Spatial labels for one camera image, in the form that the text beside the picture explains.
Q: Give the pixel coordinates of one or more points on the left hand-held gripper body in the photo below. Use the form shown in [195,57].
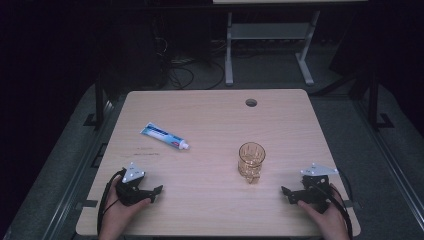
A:
[129,193]

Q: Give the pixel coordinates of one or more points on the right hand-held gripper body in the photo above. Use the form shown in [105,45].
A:
[315,195]

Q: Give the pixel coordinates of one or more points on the person's left hand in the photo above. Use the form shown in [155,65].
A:
[115,216]

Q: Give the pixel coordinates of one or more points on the person's right hand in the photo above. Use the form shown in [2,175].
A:
[330,223]

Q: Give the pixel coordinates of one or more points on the amber cut glass cup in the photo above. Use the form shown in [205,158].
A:
[251,161]

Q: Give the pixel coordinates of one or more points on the white and blue toothpaste tube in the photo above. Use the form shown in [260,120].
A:
[163,135]

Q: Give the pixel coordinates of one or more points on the black metal stand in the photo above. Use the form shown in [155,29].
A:
[373,100]
[99,103]

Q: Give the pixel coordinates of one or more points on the metal floor rail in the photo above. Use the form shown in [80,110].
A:
[393,170]
[75,173]

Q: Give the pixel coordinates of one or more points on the white metal desk frame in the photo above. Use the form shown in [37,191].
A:
[266,31]

